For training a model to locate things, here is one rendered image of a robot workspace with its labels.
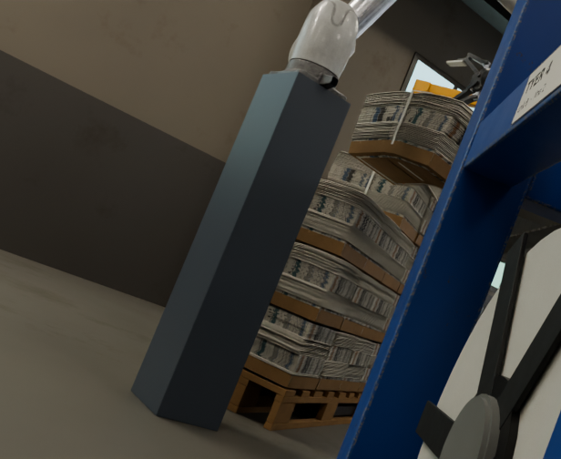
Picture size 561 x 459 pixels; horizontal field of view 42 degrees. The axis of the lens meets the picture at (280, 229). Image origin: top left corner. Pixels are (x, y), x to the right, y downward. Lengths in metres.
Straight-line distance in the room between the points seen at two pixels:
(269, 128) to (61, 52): 2.92
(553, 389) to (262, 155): 1.63
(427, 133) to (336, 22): 0.47
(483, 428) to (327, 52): 1.74
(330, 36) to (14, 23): 2.92
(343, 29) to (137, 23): 2.95
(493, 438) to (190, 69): 4.73
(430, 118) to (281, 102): 0.55
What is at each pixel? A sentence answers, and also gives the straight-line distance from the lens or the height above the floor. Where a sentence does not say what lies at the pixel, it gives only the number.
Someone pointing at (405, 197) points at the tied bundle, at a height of 0.96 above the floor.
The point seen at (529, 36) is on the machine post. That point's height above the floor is 0.81.
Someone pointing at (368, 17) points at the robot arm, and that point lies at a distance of 2.43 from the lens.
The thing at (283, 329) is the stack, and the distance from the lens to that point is 2.41.
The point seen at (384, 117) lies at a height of 1.09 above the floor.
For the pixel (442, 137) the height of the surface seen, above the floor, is 1.05.
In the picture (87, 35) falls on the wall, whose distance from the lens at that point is 4.86.
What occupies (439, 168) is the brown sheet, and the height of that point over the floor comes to 0.97.
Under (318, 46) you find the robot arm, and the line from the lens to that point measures 2.12.
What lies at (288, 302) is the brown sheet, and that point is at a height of 0.40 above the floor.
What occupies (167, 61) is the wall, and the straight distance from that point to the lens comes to 5.03.
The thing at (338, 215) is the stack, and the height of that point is 0.73.
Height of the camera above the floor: 0.44
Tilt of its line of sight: 4 degrees up
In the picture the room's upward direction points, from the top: 22 degrees clockwise
